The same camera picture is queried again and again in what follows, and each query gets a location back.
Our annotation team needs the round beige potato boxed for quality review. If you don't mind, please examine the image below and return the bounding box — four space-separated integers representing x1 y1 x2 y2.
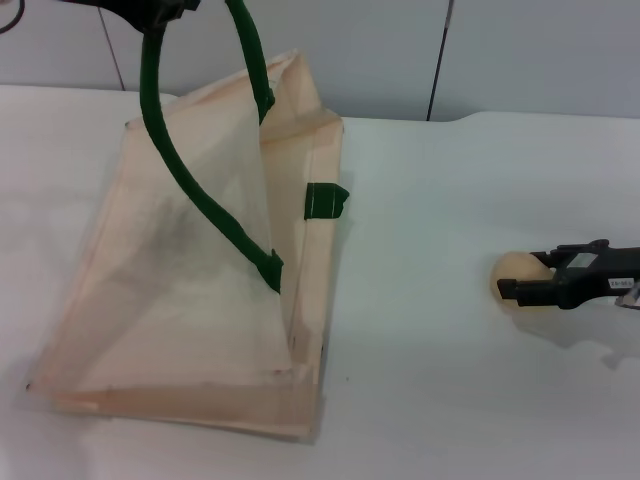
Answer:
489 251 555 307

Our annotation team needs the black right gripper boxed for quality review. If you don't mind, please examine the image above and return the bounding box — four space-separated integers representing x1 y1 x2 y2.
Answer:
497 238 640 312

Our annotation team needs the translucent wrist camera mount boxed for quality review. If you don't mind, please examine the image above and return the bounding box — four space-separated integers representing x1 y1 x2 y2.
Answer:
615 280 640 314

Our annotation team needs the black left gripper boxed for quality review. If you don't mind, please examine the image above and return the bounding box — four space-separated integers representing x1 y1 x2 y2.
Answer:
97 0 202 31

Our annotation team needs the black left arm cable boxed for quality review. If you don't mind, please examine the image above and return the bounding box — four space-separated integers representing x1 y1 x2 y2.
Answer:
0 0 25 35

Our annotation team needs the cream handbag with green handle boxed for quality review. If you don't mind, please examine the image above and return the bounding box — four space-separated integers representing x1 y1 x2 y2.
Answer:
24 0 352 444

